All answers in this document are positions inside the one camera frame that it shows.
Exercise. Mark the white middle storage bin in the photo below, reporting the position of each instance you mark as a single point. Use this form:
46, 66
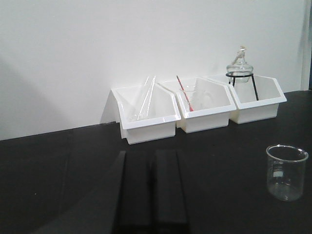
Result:
215, 103

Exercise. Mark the clear glass tube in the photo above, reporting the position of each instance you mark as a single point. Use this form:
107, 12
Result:
141, 107

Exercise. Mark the white storage bin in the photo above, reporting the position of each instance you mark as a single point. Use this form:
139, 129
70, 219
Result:
248, 109
215, 103
160, 122

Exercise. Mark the clear glass beaker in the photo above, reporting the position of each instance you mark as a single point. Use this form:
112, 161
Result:
286, 171

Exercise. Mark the small glass beaker in bin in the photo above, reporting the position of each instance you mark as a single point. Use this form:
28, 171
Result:
192, 94

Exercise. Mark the glass alcohol lamp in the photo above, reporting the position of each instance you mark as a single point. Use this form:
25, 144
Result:
239, 71

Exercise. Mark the red striped stirring rod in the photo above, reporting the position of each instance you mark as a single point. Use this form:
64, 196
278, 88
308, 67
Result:
184, 92

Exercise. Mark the black wire tripod stand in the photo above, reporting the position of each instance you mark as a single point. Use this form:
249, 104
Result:
253, 85

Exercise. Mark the white left storage bin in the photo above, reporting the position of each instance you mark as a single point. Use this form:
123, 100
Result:
160, 122

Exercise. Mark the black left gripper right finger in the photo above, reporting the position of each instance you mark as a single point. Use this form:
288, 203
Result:
169, 208

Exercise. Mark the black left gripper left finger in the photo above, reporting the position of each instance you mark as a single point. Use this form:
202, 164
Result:
119, 203

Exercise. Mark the white right storage bin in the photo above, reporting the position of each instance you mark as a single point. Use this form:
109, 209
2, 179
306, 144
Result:
248, 109

